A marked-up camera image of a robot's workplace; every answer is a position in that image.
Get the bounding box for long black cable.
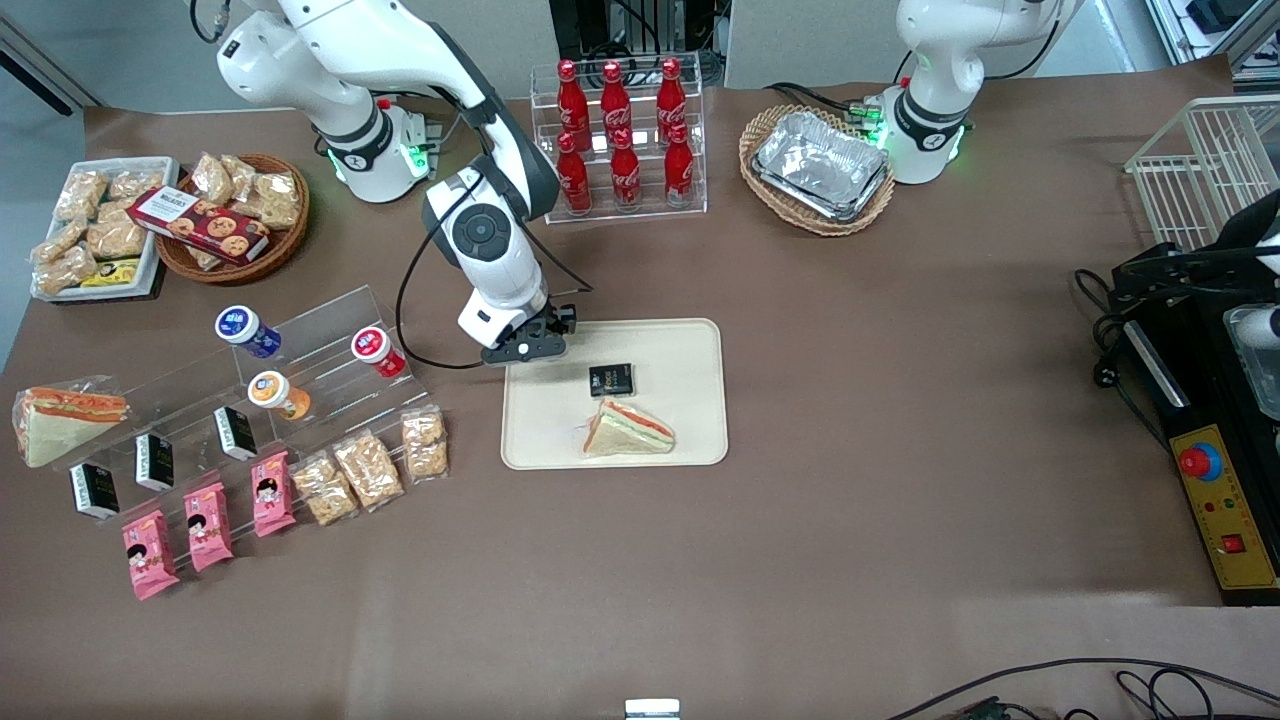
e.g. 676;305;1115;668
885;657;1280;720

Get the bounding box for black machine power cable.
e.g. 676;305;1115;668
1075;268;1176;451

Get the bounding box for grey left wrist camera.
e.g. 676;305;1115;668
1225;305;1280;350

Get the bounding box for pink snack pack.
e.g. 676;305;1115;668
183;482;235;574
250;450;298;539
121;508;182;602

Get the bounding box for silver foil container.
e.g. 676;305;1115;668
752;110;891;223

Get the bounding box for clear acrylic bottle rack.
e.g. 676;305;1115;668
530;52;708;226

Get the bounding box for beige plastic tray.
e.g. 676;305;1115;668
500;318;730;471

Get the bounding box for red cookie box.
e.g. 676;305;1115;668
127;186;273;266

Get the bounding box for red cola bottle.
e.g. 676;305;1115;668
609;130;642;211
599;61;633;149
556;60;592;151
664;123;695;207
556;132;592;215
655;57;689;143

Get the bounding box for black machine yellow panel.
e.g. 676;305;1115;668
1120;300;1280;608

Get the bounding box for aluminium frame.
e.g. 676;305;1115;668
1145;0;1280;73

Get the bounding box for black equipment rack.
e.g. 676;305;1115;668
548;0;723;59

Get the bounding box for brown round wicker basket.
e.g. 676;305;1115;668
155;152;311;286

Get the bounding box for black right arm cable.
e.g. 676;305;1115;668
394;175;593;372

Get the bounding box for light oval wicker basket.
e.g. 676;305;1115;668
739;104;897;238

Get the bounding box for blue gum bottle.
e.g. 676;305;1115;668
215;305;283;361

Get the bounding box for red emergency stop button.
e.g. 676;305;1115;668
1178;440;1224;482

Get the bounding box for white wire basket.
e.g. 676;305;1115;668
1123;95;1280;251

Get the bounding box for orange gum bottle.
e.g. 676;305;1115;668
247;370;312;421

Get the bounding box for large wrapped triangle sandwich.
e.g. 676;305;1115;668
12;375;131;471

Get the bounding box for clear acrylic tiered shelf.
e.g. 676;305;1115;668
50;285;446;546

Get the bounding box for small wrapped triangle sandwich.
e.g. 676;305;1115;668
580;397;677;459

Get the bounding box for black diagonal bar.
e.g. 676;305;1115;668
0;15;103;118

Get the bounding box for white rectangular bin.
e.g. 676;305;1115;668
30;157;181;303

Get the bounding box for yellow snack pack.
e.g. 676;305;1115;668
80;258;141;289

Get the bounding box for small black carton box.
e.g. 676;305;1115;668
213;406;259;463
68;463;121;521
134;432;176;493

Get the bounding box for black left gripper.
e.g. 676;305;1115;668
1112;243;1280;303

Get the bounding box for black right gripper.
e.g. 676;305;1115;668
483;303;578;367

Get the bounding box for red gum bottle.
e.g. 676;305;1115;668
350;326;409;381

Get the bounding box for black base cables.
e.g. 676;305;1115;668
765;80;891;129

